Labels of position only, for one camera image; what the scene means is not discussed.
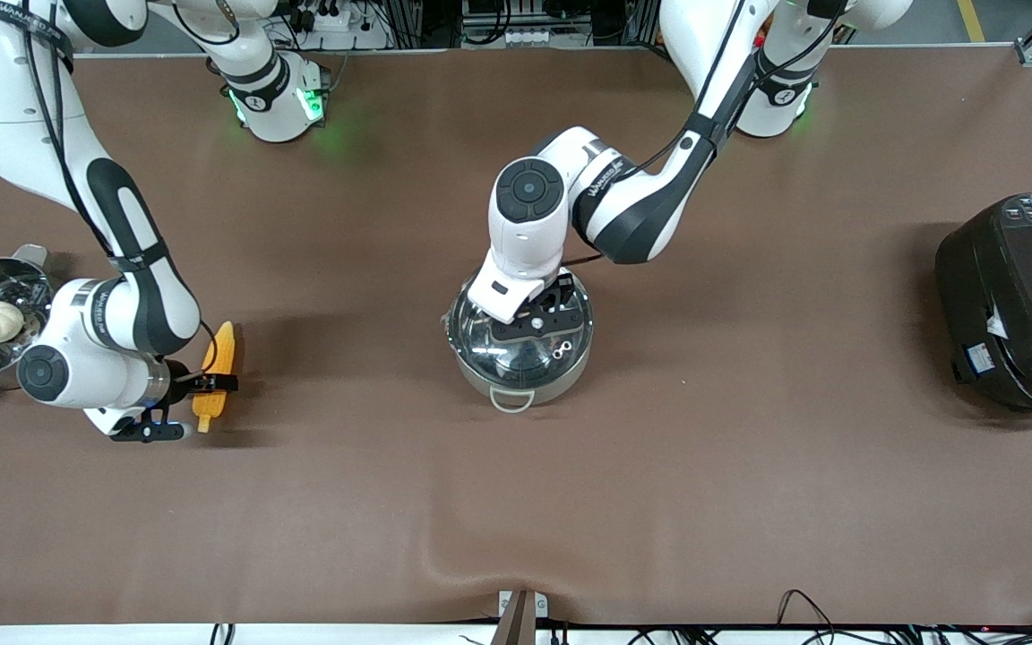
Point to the glass pot lid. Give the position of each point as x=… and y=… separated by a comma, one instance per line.
x=516, y=358

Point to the stainless steel pot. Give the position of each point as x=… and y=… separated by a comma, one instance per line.
x=552, y=387

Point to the brown table mat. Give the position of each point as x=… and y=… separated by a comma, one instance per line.
x=516, y=502

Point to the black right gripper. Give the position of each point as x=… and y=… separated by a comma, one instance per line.
x=181, y=380

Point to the metal table edge bracket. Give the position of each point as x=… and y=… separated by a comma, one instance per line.
x=520, y=618

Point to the yellow corn cob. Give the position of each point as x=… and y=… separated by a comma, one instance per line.
x=222, y=349

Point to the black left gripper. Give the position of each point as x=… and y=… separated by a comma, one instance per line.
x=563, y=293

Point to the black rice cooker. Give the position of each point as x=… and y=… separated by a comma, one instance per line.
x=1018, y=296

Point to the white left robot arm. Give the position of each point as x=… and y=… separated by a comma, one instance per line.
x=529, y=242

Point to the black background equipment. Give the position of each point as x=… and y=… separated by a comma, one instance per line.
x=570, y=9

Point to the white power strip with plugs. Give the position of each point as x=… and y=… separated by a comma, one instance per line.
x=332, y=18

